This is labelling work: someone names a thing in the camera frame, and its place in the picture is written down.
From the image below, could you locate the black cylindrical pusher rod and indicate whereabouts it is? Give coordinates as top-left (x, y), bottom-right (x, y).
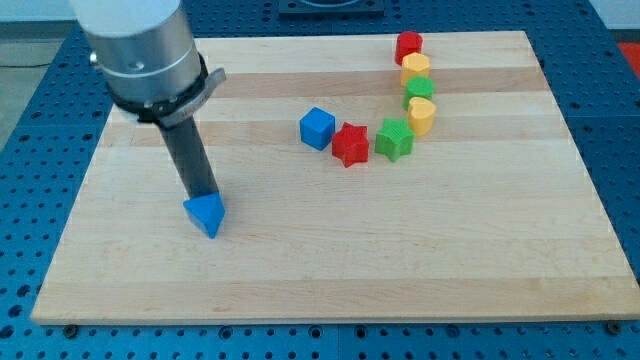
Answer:
top-left (160, 117), bottom-right (219, 198)

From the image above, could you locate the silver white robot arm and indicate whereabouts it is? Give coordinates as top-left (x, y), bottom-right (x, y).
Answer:
top-left (70, 0), bottom-right (226, 198)

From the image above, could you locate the blue triangle block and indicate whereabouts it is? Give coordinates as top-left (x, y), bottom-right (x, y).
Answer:
top-left (183, 192), bottom-right (226, 239)

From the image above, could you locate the blue cube block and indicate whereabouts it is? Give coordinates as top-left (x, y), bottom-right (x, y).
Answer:
top-left (299, 107), bottom-right (336, 151)

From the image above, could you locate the red star block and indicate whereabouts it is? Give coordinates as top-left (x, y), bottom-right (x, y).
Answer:
top-left (332, 122), bottom-right (369, 168)

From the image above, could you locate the green star block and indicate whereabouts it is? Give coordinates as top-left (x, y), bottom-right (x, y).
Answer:
top-left (374, 118), bottom-right (415, 162)

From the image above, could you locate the yellow heart block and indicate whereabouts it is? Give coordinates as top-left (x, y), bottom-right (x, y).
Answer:
top-left (407, 97), bottom-right (437, 137)

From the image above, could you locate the green cylinder block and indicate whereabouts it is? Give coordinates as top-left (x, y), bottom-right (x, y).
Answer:
top-left (403, 76), bottom-right (435, 110)

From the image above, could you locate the yellow hexagon block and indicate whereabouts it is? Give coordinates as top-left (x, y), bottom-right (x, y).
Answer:
top-left (401, 52), bottom-right (431, 86)

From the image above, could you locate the red cylinder block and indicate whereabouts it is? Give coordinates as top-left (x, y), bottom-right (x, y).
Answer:
top-left (394, 31), bottom-right (423, 65)

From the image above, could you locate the wooden board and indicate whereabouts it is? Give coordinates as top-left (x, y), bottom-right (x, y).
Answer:
top-left (31, 31), bottom-right (639, 325)

